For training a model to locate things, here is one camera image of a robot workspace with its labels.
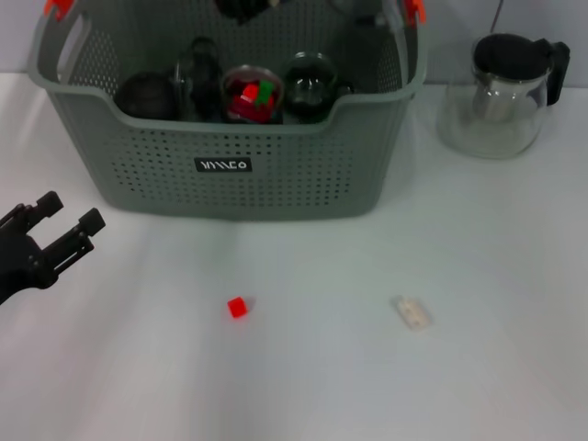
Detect glass teacup with black sleeve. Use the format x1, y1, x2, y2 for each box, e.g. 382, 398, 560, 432
282, 51, 356, 124
220, 65, 285, 124

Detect white building block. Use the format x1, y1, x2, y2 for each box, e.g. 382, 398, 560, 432
393, 296, 436, 331

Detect grey perforated storage basket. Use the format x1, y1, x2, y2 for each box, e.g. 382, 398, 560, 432
26, 0, 428, 221

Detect dark clay teapot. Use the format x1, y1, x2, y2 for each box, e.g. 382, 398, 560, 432
113, 71, 178, 120

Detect glass carafe with black lid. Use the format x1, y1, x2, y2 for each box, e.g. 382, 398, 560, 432
435, 31, 571, 161

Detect black lidded glass jar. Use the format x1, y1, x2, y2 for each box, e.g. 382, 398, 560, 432
167, 37, 225, 121

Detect green building block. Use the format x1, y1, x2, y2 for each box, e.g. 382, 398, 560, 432
255, 80, 276, 107

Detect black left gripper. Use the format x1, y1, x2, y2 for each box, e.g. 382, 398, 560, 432
0, 190, 107, 305

